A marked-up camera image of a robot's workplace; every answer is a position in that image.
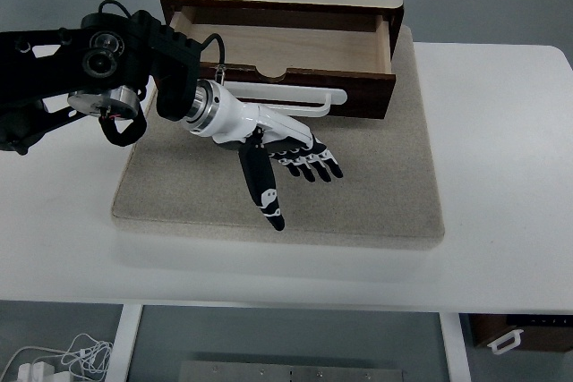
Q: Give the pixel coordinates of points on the brown box with white handle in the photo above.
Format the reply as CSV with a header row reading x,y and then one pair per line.
x,y
526,332

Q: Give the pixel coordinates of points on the white table leg left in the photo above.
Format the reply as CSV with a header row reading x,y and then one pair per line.
x,y
125,338

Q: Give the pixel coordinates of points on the white drawer handle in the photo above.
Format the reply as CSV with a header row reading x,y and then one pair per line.
x,y
289,99

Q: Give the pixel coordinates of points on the beige stone platform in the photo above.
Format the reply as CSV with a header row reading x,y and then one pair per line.
x,y
178,184

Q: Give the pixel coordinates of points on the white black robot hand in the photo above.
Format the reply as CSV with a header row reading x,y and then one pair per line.
x,y
217,114

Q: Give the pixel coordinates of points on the white table leg right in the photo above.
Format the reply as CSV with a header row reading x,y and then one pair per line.
x,y
455,348

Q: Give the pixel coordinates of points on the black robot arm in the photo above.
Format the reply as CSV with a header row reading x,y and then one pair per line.
x,y
50,78

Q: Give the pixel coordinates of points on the brown wooden drawer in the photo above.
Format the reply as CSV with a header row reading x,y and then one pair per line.
x,y
358,62

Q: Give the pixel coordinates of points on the white table leg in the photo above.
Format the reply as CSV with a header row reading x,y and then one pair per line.
x,y
125,338
455,348

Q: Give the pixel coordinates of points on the white power adapter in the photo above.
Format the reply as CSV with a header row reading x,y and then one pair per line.
x,y
35,372

